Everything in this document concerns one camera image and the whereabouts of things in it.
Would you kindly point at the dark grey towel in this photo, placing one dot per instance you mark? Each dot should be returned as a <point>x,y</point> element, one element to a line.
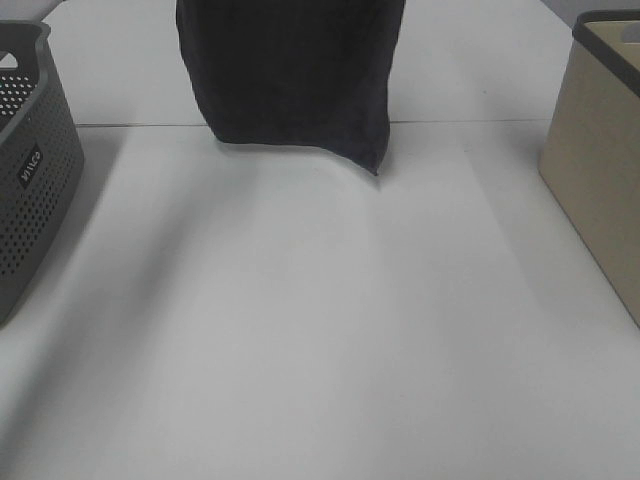
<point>294,73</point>

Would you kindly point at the grey perforated plastic basket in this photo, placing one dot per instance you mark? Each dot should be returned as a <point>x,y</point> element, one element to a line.
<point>41,157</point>

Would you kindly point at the beige plastic bin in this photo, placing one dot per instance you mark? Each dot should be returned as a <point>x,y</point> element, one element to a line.
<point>590,160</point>

